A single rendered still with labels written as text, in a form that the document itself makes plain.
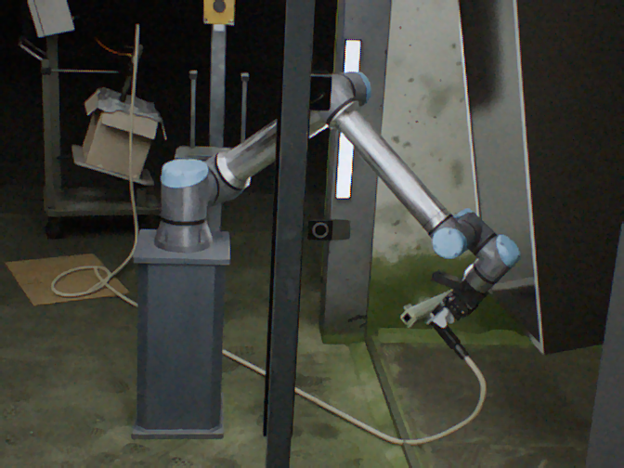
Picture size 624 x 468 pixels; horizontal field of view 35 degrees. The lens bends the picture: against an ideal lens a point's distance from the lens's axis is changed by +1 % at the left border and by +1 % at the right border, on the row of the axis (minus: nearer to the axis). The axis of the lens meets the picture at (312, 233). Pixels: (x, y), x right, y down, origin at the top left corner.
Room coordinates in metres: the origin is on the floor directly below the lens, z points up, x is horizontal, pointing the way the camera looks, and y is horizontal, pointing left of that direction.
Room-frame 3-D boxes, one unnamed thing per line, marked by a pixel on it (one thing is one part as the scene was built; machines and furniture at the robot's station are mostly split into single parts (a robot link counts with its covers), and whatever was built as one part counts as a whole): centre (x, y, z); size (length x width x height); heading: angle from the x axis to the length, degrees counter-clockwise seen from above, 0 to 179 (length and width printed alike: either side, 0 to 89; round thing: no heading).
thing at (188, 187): (3.08, 0.42, 0.83); 0.17 x 0.15 x 0.18; 152
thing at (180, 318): (3.07, 0.43, 0.32); 0.31 x 0.31 x 0.64; 6
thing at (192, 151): (3.80, 0.40, 0.95); 0.26 x 0.15 x 0.32; 96
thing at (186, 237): (3.07, 0.43, 0.69); 0.19 x 0.19 x 0.10
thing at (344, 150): (3.77, -0.11, 0.96); 0.06 x 0.02 x 0.63; 96
